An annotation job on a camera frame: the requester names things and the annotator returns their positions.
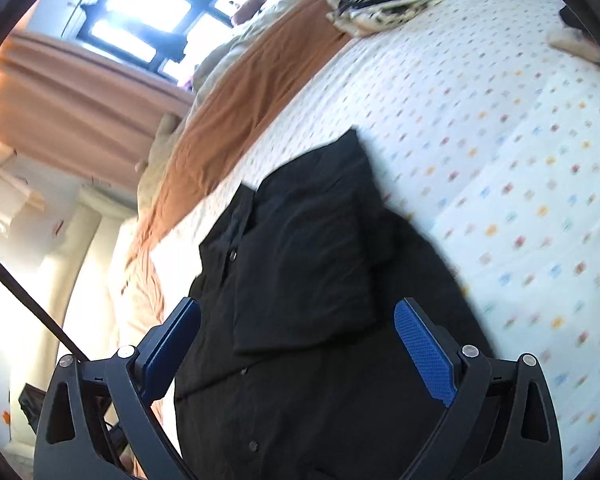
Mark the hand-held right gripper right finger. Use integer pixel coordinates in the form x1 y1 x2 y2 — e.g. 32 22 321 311
393 297 565 480

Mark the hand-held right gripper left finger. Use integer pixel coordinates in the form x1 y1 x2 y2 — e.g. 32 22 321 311
32 296 202 480

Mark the black button shirt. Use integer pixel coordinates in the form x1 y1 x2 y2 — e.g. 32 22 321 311
172 127 496 480

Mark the black box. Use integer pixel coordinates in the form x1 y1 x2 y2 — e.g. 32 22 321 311
17 382 46 433

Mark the white floral bedsheet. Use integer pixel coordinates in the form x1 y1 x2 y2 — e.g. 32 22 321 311
150 0 600 480

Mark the orange blanket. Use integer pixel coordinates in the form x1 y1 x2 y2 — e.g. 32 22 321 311
125 0 353 321

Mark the orange curtain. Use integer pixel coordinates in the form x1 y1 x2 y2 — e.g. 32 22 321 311
0 30 193 193

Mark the black-framed window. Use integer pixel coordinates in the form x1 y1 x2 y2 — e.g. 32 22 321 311
75 0 261 81

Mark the cream pillow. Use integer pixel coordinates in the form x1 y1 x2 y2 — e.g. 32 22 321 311
547 27 600 78

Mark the cream quilt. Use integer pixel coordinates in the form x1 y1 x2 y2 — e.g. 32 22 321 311
135 0 331 221

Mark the brown cushion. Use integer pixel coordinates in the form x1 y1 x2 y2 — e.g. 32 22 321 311
230 0 267 27

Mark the black strap cable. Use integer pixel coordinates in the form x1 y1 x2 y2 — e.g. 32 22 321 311
0 245 88 363

